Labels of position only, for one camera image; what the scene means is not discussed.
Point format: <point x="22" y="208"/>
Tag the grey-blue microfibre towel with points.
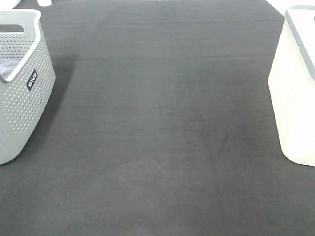
<point x="7" y="66"/>

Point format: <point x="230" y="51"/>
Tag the grey perforated laundry basket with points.
<point x="25" y="92"/>

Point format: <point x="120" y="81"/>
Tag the white laundry basket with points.
<point x="292" y="84"/>

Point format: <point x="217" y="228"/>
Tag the white cylinder at table edge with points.
<point x="44" y="3"/>

